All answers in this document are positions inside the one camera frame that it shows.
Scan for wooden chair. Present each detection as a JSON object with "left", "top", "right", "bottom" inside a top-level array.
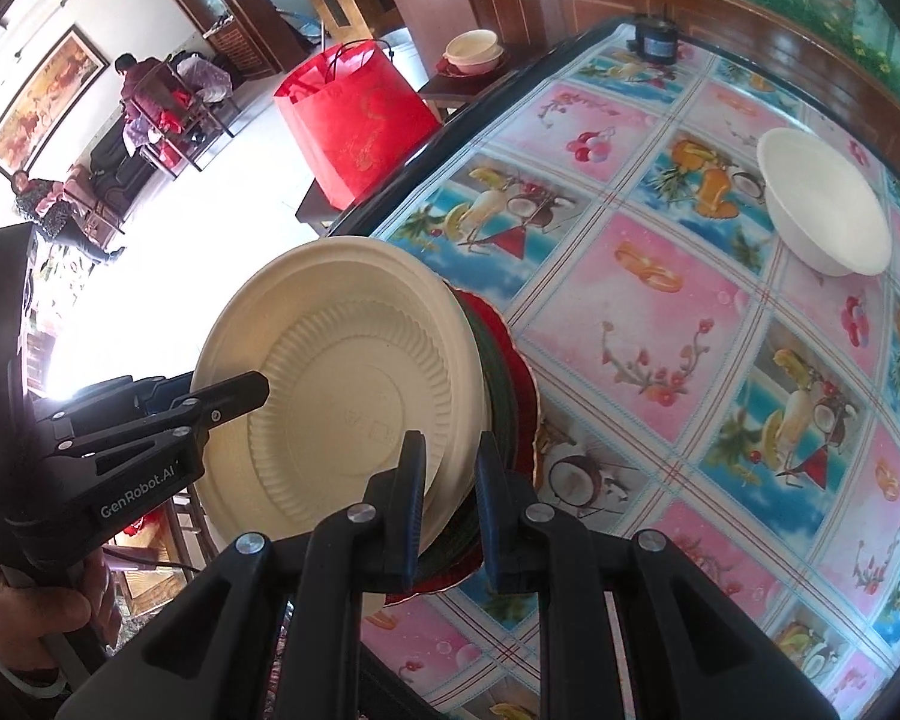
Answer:
[{"left": 141, "top": 52, "right": 235, "bottom": 175}]

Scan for dark red saucer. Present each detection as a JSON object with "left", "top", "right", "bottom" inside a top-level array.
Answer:
[{"left": 435, "top": 52, "right": 511, "bottom": 80}]

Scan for framed wall painting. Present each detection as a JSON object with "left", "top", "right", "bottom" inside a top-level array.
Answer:
[{"left": 0, "top": 24, "right": 111, "bottom": 179}]

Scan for person's left hand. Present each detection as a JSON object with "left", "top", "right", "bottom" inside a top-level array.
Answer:
[{"left": 0, "top": 555, "right": 113, "bottom": 672}]

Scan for red plate with round sticker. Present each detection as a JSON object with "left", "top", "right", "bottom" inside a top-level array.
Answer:
[{"left": 386, "top": 286, "right": 541, "bottom": 607}]

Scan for stacked bowls on stool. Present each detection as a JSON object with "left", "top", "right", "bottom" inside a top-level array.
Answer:
[{"left": 444, "top": 30, "right": 505, "bottom": 74}]

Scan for dark green plastic bowl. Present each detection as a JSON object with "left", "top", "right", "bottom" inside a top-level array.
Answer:
[{"left": 412, "top": 298, "right": 526, "bottom": 578}]

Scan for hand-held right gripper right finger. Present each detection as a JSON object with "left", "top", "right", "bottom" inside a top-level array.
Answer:
[{"left": 474, "top": 430, "right": 841, "bottom": 720}]

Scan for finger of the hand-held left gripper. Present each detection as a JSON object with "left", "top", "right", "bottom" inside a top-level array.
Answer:
[
  {"left": 34, "top": 371, "right": 272, "bottom": 462},
  {"left": 58, "top": 375, "right": 197, "bottom": 415}
]

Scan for large white paper bowl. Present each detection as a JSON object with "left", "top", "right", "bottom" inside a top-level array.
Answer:
[{"left": 756, "top": 127, "right": 893, "bottom": 277}]

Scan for wooden stool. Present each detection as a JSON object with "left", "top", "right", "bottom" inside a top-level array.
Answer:
[{"left": 418, "top": 52, "right": 522, "bottom": 121}]

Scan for dark wooden wardrobe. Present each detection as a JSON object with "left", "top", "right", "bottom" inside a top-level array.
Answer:
[{"left": 142, "top": 0, "right": 323, "bottom": 76}]

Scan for cream ribbed plastic bowl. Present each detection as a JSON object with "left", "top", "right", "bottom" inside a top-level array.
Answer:
[{"left": 193, "top": 236, "right": 492, "bottom": 608}]

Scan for wooden aquarium cabinet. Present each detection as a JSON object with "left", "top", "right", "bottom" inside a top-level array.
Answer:
[{"left": 529, "top": 0, "right": 900, "bottom": 188}]

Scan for red gift bag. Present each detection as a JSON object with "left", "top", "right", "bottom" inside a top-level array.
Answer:
[{"left": 272, "top": 40, "right": 440, "bottom": 209}]

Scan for wooden side desk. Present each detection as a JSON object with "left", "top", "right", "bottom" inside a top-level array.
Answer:
[{"left": 322, "top": 0, "right": 541, "bottom": 91}]

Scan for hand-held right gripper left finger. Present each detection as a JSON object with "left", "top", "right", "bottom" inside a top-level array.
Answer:
[{"left": 54, "top": 430, "right": 428, "bottom": 720}]

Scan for red ribbed plastic plate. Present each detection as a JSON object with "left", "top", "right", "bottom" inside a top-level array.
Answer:
[{"left": 420, "top": 330, "right": 550, "bottom": 601}]

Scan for small black device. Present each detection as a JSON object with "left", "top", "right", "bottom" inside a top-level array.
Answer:
[{"left": 628, "top": 11, "right": 680, "bottom": 65}]

